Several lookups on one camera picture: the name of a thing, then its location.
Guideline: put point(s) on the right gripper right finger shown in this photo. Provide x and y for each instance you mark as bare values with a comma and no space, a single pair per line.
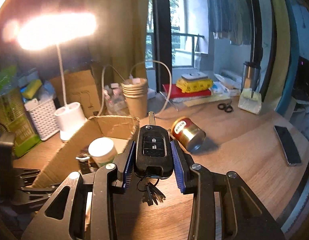
182,172

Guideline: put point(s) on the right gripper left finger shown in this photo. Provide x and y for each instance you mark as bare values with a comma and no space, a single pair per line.
125,163

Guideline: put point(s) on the red gold tin can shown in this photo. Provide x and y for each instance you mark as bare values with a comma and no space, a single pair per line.
190,136

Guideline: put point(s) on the black car key fob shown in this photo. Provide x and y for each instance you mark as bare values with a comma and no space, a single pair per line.
154,161

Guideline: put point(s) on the white round jar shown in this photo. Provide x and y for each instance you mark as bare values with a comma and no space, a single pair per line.
102,151

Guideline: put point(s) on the black headphones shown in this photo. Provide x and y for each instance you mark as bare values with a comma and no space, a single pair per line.
85,161

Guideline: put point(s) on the open cardboard box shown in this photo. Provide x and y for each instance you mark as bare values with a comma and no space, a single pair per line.
120,129

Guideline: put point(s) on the black scissors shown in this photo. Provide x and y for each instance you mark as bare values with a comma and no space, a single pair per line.
226,106

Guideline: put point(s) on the yellow packet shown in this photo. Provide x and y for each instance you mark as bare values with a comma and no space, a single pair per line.
194,85

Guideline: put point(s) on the green snack bag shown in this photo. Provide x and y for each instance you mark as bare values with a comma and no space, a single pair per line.
13,115

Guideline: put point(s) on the stack of paper cups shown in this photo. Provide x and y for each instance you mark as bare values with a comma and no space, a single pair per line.
135,92

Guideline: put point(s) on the white plastic basket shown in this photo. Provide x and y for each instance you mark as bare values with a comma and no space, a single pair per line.
42,115

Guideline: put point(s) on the clear tissue box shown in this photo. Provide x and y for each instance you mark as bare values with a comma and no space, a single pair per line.
250,101

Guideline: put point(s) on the brown lamp packaging box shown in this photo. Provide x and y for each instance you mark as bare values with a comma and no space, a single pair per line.
80,87

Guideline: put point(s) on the yellow green sponge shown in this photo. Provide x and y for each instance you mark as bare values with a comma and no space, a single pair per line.
31,89

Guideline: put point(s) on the black smartphone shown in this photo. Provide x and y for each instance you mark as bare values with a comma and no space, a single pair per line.
289,148

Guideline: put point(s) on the steel thermos mug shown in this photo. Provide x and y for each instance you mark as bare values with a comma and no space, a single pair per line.
250,75

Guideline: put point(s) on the black television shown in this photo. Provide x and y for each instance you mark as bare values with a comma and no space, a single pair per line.
301,84

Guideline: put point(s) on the hanging clothes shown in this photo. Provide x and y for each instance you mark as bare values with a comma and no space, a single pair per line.
230,19

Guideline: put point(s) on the white desk lamp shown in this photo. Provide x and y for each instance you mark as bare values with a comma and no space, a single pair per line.
48,30

